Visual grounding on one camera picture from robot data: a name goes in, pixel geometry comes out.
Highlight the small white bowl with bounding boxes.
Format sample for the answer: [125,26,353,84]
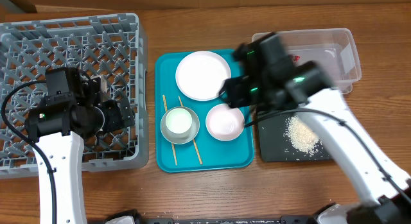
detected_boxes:
[205,104,245,141]

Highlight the large white round plate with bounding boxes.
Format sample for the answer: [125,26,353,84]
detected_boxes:
[175,51,231,101]

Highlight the wooden chopstick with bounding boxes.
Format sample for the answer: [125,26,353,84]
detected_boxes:
[178,96,203,165]
[162,95,178,166]

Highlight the white cup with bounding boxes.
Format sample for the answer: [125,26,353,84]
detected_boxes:
[165,107,193,138]

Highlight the grey shallow bowl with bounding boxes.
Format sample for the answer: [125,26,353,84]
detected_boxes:
[161,107,200,144]

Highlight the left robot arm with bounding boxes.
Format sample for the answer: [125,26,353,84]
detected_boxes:
[24,67,135,223]

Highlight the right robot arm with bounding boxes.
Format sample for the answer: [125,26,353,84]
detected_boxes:
[220,33,410,223]

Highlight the black waste tray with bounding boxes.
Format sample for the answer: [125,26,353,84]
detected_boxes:
[255,114,331,162]

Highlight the clear plastic waste bin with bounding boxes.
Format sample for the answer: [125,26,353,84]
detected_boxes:
[251,28,363,95]

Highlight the pile of white rice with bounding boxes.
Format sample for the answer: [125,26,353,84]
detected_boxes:
[283,116,322,157]

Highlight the grey plastic dish rack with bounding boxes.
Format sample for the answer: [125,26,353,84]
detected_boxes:
[1,13,149,171]

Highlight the teal plastic serving tray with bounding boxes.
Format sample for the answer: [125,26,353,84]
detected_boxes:
[155,52,254,173]

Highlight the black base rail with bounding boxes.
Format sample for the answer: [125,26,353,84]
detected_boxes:
[140,215,317,224]

